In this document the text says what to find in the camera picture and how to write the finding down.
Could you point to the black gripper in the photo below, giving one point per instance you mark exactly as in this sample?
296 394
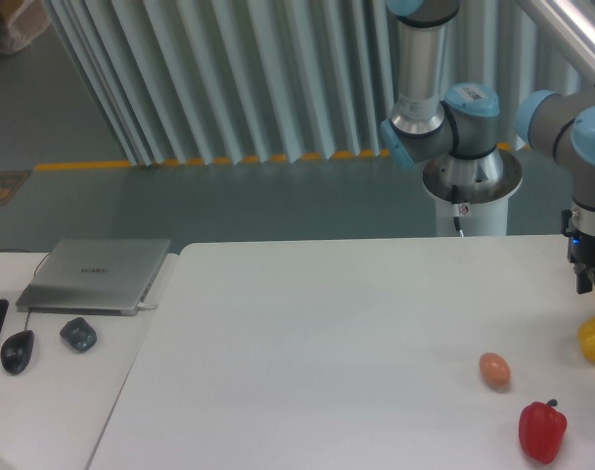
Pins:
578 225

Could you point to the red bell pepper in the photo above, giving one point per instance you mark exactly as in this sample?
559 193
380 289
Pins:
541 430

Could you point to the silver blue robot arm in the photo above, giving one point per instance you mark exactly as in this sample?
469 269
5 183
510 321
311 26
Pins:
454 133

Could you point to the brown egg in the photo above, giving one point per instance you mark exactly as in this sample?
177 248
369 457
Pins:
495 370

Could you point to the white corrugated partition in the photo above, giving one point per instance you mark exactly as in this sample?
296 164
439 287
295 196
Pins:
212 80

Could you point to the silver closed laptop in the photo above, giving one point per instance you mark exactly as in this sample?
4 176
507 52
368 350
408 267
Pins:
102 276

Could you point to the dark grey earbuds case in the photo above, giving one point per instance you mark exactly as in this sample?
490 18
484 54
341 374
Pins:
79 335

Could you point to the black computer mouse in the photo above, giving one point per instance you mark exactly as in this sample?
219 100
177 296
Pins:
16 352

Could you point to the brown cardboard box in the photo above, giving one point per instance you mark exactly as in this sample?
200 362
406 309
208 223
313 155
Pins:
21 22

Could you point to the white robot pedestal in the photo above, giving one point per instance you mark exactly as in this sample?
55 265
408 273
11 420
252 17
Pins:
473 205

